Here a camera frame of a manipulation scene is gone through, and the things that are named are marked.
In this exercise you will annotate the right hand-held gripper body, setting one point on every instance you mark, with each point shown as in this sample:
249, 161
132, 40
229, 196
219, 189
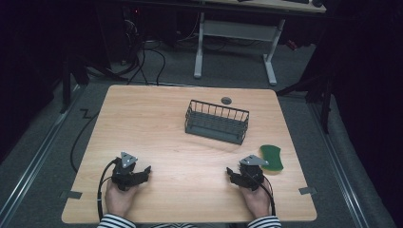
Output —
252, 174

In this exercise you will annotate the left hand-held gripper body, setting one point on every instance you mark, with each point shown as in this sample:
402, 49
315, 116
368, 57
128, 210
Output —
124, 172

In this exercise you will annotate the person's right hand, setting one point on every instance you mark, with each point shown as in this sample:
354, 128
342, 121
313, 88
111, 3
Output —
258, 201

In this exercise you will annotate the person's left hand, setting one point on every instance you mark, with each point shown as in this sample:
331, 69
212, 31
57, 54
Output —
118, 201

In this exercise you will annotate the green sponge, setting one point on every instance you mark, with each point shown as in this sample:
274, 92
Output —
272, 157

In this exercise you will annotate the grey tape strip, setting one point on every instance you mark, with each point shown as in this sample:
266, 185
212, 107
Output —
307, 190
71, 194

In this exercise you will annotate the grey round table grommet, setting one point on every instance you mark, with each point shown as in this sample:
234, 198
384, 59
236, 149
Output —
226, 100

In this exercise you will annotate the black metal stand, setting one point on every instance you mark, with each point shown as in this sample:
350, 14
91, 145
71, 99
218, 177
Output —
324, 101
66, 85

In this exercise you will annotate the black computer tower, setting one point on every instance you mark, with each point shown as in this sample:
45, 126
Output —
120, 31

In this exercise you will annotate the white-framed wooden desk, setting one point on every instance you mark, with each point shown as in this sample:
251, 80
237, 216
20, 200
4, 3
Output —
237, 31

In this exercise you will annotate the metal floor rail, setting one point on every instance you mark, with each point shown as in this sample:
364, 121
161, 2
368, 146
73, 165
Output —
34, 164
339, 164

